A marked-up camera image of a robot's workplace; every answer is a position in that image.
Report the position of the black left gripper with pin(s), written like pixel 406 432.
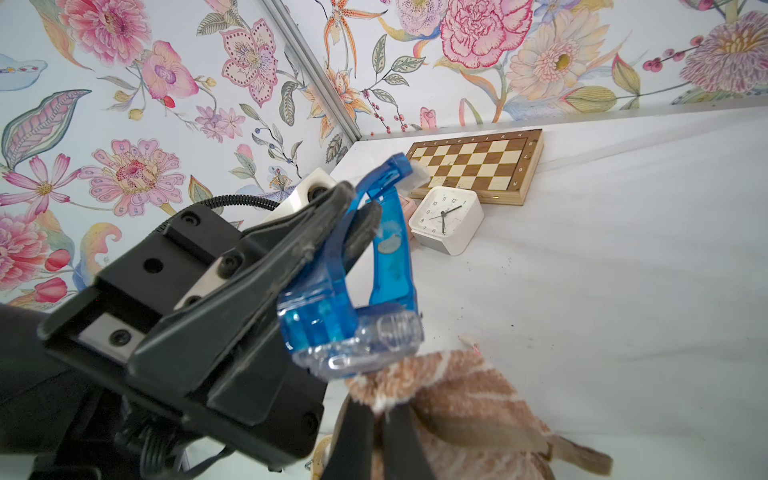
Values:
pixel 114 384

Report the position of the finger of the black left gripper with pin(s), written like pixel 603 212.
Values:
pixel 297 268

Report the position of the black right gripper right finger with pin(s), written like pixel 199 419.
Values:
pixel 403 455

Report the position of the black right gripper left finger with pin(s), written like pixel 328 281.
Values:
pixel 351 454

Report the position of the brown striped cloth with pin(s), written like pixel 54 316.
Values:
pixel 470 420

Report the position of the blue translucent wristwatch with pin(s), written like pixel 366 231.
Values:
pixel 366 288

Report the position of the pink toy music box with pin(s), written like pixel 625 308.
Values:
pixel 409 207

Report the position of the white square alarm clock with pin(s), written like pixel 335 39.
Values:
pixel 447 219

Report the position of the wooden chessboard box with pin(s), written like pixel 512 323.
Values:
pixel 499 168

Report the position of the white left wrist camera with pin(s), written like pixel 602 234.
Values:
pixel 311 187

